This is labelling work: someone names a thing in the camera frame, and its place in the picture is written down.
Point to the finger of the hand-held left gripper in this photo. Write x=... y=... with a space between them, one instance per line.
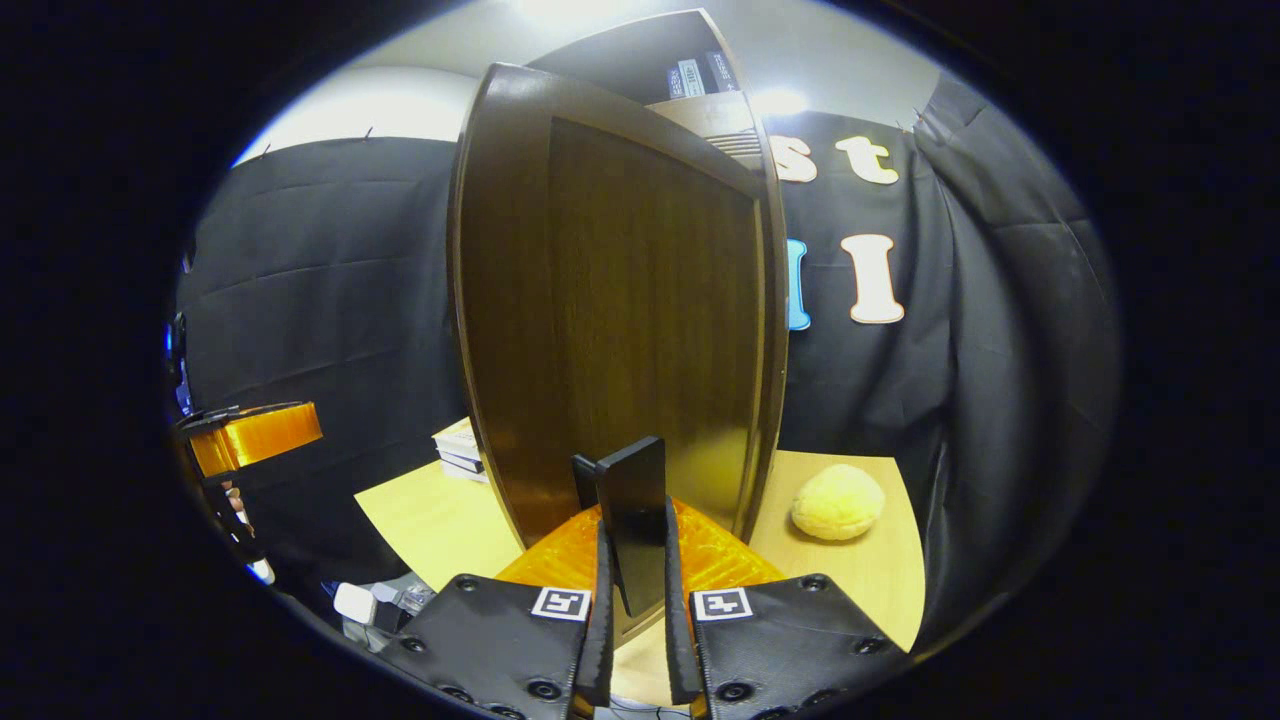
x=255 y=437

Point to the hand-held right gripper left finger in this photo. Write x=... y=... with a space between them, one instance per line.
x=600 y=620

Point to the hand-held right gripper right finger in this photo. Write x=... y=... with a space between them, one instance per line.
x=678 y=620

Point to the wooden cabinet door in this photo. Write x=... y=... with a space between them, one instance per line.
x=640 y=300

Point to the white plastic device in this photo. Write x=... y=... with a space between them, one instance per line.
x=355 y=603

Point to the black backdrop cloth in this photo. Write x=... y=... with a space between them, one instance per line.
x=320 y=280

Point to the round yellow plush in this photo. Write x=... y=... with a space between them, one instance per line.
x=838 y=502

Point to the stack of books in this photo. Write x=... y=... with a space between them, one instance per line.
x=460 y=450

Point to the grey book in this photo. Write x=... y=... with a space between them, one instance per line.
x=692 y=77

